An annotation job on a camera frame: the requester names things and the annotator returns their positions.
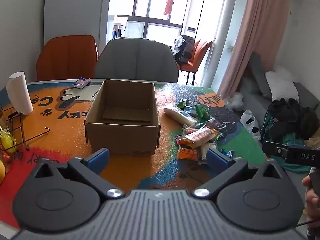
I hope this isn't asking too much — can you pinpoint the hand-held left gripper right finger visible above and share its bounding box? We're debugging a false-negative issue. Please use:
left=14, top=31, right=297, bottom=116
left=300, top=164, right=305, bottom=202
left=192, top=148, right=288, bottom=198

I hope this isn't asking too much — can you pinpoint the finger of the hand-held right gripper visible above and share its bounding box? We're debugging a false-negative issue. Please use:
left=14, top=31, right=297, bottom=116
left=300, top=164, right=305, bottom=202
left=262, top=141, right=320, bottom=167

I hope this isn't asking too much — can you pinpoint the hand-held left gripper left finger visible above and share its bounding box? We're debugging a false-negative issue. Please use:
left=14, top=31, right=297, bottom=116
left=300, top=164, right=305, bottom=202
left=32, top=148, right=125, bottom=201

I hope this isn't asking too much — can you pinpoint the brown cardboard box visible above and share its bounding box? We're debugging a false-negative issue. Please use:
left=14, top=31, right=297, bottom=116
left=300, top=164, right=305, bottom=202
left=84, top=79, right=161, bottom=156

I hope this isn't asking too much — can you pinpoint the large green snack packet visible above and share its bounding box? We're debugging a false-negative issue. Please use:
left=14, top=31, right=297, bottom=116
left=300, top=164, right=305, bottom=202
left=194, top=104, right=211, bottom=121

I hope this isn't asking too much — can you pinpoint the long white snack packet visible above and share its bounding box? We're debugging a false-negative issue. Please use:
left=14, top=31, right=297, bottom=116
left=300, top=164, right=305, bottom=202
left=163, top=102, right=198, bottom=127

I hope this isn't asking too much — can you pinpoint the person's right hand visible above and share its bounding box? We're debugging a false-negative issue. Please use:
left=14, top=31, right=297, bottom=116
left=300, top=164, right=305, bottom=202
left=302, top=175, right=320, bottom=232

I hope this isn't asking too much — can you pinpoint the clear white snack packet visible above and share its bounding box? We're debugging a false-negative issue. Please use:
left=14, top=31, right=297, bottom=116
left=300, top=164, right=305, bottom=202
left=199, top=142, right=218, bottom=165

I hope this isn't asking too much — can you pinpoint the orange striped snack packet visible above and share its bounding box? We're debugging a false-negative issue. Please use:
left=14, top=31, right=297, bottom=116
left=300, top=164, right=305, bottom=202
left=176, top=127, right=221, bottom=149

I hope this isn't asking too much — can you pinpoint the small orange snack packet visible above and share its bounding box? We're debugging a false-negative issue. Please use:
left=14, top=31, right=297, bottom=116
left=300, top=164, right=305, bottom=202
left=177, top=147, right=201, bottom=161

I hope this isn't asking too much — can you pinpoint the brown snack packet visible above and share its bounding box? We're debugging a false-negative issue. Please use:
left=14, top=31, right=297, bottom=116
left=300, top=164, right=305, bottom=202
left=205, top=117, right=223, bottom=131

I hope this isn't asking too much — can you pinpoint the green cloth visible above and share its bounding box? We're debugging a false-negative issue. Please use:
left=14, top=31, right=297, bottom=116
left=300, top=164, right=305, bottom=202
left=260, top=109, right=312, bottom=173

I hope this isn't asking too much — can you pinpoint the red and white snack packet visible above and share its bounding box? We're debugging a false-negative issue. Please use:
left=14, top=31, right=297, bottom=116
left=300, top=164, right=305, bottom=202
left=182, top=126, right=200, bottom=135

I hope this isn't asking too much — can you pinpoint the pile of dark clothes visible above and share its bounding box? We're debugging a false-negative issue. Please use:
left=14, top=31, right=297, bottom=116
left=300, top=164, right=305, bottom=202
left=268, top=97, right=320, bottom=142

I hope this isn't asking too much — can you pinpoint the printed table mat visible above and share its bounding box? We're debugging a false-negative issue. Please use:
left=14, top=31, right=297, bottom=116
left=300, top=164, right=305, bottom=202
left=0, top=79, right=267, bottom=230

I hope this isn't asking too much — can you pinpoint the white plastic bag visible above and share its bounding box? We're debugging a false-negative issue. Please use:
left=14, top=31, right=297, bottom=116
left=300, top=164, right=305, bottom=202
left=240, top=109, right=262, bottom=141

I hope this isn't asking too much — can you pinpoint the crumpled white wrap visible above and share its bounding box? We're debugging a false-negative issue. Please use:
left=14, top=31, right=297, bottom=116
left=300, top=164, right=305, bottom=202
left=223, top=92, right=245, bottom=111

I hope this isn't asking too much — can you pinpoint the small green snack packet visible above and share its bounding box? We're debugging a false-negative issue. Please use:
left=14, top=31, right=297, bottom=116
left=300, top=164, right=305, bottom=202
left=178, top=99, right=191, bottom=111

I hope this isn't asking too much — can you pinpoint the grey sofa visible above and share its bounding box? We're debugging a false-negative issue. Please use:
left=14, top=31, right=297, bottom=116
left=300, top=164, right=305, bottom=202
left=237, top=52, right=320, bottom=140

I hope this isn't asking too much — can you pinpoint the white pillow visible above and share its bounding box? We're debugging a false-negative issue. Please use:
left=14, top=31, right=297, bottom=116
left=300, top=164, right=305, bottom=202
left=265, top=66, right=300, bottom=103

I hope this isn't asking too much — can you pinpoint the grey cushion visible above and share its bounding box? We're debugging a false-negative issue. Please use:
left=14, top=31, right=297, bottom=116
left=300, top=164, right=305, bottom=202
left=248, top=52, right=272, bottom=98

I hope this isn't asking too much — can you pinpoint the yellow packet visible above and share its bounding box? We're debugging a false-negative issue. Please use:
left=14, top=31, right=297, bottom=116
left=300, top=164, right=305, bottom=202
left=0, top=127, right=17, bottom=153

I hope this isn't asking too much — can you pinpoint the white paper towel roll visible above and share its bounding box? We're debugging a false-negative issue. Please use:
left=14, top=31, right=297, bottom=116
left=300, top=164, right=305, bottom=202
left=6, top=71, right=34, bottom=115

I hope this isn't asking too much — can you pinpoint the orange chair with backpack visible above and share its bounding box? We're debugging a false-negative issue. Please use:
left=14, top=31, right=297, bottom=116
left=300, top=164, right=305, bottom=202
left=178, top=39, right=213, bottom=85

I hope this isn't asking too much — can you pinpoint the grey chair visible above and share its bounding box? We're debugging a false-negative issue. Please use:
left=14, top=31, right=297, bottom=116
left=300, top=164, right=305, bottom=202
left=94, top=38, right=179, bottom=83

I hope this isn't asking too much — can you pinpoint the grey backpack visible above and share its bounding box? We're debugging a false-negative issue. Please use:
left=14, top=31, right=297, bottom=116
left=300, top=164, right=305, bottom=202
left=172, top=34, right=196, bottom=64

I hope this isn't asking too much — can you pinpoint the pink curtain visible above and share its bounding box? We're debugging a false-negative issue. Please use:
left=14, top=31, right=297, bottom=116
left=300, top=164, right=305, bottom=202
left=217, top=0, right=293, bottom=98

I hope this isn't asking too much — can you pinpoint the black wire rack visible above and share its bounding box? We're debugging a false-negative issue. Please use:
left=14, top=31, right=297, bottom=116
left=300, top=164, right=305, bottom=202
left=0, top=106, right=50, bottom=156

